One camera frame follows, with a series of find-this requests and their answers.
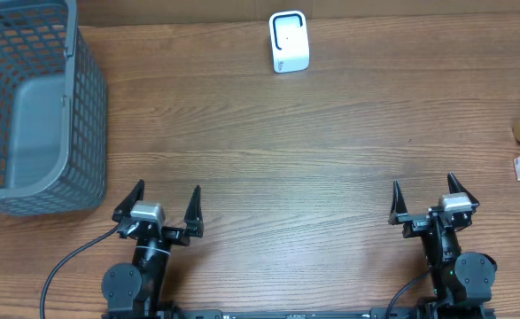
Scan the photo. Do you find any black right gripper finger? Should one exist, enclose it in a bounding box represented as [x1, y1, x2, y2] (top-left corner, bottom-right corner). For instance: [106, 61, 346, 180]
[447, 172, 480, 208]
[388, 180, 408, 225]

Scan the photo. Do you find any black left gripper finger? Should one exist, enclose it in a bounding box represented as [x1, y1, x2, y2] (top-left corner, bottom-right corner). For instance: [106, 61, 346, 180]
[184, 185, 204, 237]
[112, 179, 144, 222]

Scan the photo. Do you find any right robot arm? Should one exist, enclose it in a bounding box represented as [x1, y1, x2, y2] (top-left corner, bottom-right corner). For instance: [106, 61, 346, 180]
[384, 173, 498, 318]

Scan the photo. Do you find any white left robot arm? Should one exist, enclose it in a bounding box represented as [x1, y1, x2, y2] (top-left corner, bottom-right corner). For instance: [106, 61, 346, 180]
[101, 180, 204, 318]

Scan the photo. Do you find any white barcode scanner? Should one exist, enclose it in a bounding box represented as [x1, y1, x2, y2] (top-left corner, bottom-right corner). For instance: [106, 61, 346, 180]
[268, 11, 310, 74]

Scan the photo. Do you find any dark grey plastic basket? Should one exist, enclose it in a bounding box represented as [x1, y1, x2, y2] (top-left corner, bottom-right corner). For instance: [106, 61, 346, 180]
[0, 0, 108, 216]

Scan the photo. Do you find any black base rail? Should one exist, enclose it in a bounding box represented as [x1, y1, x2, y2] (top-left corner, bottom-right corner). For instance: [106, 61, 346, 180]
[102, 307, 498, 319]

